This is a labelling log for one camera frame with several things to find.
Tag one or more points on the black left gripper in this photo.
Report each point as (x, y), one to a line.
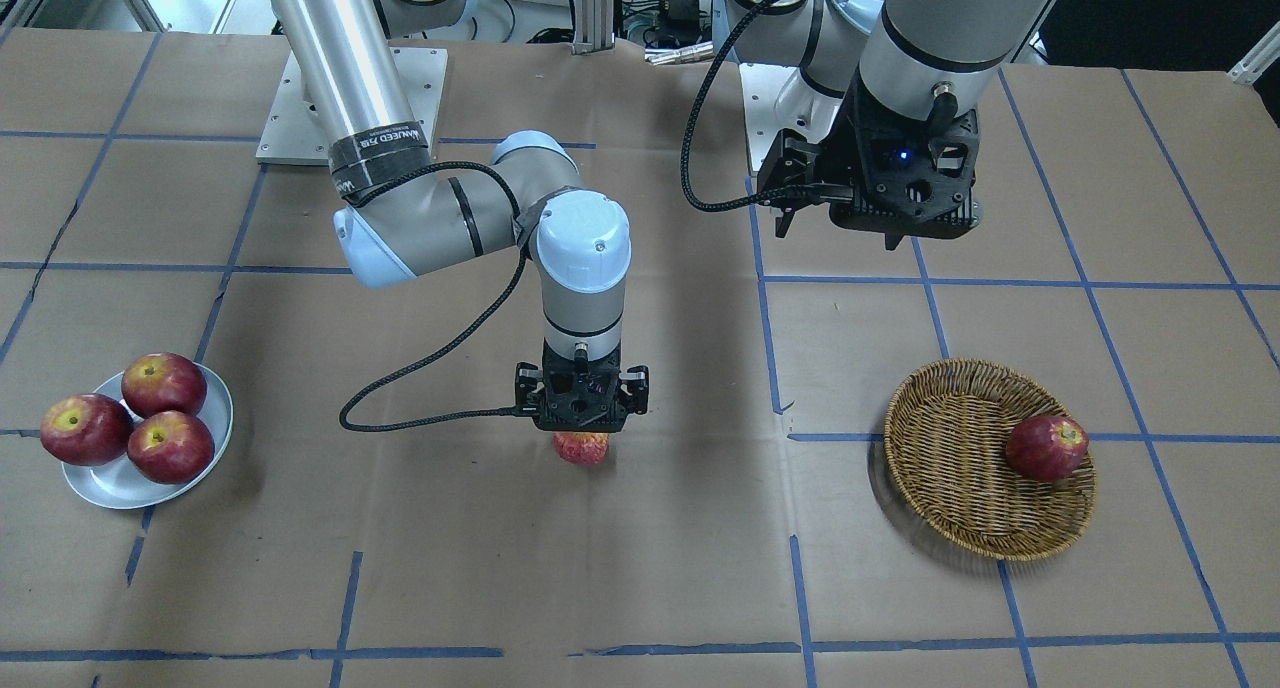
(838, 154)

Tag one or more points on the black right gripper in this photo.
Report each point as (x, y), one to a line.
(527, 385)

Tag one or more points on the red apple yellow top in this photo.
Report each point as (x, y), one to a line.
(581, 448)

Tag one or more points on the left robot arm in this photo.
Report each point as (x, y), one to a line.
(901, 48)

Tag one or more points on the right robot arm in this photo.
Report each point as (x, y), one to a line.
(407, 215)

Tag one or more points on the woven wicker basket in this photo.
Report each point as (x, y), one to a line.
(945, 431)

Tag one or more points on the dark red apple in basket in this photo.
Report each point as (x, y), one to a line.
(1046, 447)

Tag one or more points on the red apple plate front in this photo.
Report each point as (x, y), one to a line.
(171, 448)

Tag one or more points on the red apple plate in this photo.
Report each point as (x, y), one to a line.
(86, 430)
(160, 382)
(171, 448)

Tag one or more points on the red apple plate back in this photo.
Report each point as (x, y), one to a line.
(160, 382)

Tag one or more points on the white round plate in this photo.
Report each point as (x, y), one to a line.
(120, 485)

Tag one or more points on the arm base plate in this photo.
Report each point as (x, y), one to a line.
(312, 109)
(776, 98)

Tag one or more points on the aluminium frame post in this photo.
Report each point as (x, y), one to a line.
(593, 26)

